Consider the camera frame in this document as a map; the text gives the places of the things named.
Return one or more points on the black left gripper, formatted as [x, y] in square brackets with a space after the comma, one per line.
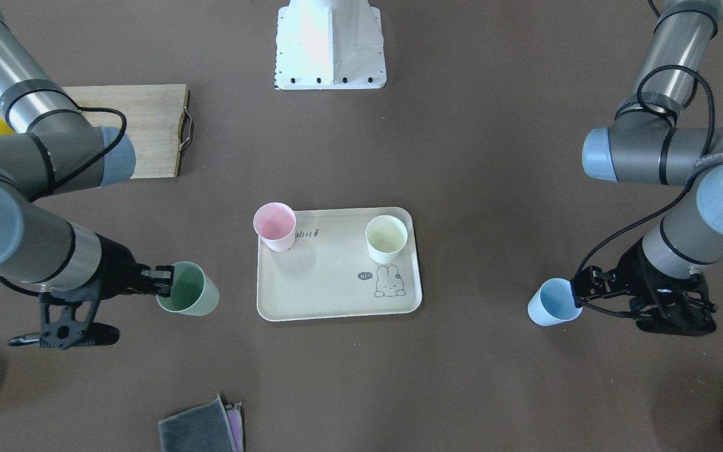
[636, 269]

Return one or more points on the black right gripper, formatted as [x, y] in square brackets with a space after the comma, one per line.
[115, 269]

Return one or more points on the green cup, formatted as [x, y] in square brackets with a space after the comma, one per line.
[192, 292]

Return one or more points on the blue cup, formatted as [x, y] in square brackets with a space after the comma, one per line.
[553, 303]

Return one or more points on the pink cup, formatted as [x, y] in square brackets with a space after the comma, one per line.
[275, 224]

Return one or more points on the cream white cup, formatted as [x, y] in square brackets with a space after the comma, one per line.
[385, 236]

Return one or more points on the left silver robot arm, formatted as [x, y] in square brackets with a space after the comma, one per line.
[664, 132]

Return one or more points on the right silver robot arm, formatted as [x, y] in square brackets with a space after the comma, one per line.
[52, 149]

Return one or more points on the beige rabbit tray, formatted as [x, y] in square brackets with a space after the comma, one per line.
[328, 272]

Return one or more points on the grey folded cloth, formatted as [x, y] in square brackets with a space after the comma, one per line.
[214, 426]

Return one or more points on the wooden cutting board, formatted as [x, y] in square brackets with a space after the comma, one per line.
[159, 124]

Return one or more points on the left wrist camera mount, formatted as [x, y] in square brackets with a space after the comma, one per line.
[694, 320]

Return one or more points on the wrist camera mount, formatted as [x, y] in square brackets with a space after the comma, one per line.
[694, 320]
[68, 321]

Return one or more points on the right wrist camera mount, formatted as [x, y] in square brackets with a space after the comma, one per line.
[68, 321]

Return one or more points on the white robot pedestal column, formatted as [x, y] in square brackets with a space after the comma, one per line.
[329, 45]

